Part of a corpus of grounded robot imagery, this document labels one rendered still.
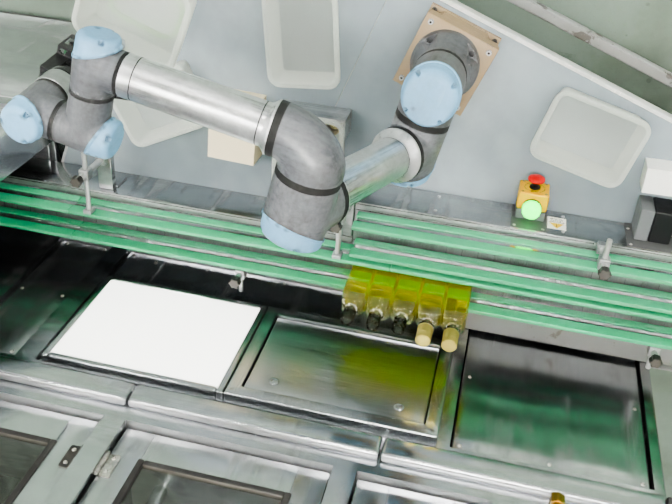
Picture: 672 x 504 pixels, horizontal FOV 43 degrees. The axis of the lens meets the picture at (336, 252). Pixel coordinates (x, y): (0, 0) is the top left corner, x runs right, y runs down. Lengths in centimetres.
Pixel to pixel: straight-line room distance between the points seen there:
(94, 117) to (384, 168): 54
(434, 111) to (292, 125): 42
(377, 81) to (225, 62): 38
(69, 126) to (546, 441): 117
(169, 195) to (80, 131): 76
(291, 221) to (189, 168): 90
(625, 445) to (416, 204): 72
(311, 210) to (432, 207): 69
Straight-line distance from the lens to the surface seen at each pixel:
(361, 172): 157
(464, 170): 210
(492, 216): 206
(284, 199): 141
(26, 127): 154
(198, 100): 141
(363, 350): 202
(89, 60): 145
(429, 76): 170
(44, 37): 291
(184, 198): 223
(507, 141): 207
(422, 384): 195
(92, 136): 151
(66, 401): 194
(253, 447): 180
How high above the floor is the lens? 265
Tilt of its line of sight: 57 degrees down
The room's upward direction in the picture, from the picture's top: 156 degrees counter-clockwise
